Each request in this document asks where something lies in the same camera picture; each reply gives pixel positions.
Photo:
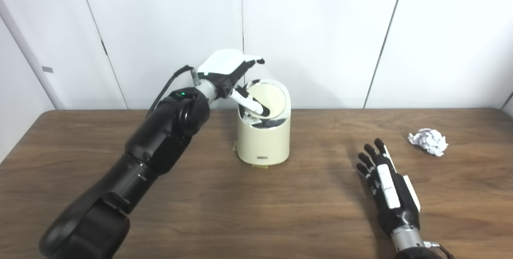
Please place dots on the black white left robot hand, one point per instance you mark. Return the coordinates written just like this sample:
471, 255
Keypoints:
222, 64

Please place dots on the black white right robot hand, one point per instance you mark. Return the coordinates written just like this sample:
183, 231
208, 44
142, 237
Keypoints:
398, 207

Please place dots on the cream round bin lid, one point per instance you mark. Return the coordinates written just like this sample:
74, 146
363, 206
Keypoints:
274, 98

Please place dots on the white paper ball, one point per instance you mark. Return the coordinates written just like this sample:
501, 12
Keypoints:
429, 142

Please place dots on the cream-colored trash bin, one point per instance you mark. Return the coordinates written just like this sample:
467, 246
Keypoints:
264, 142

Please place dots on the grey wall label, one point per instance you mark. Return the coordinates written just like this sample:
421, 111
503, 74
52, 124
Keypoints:
47, 69

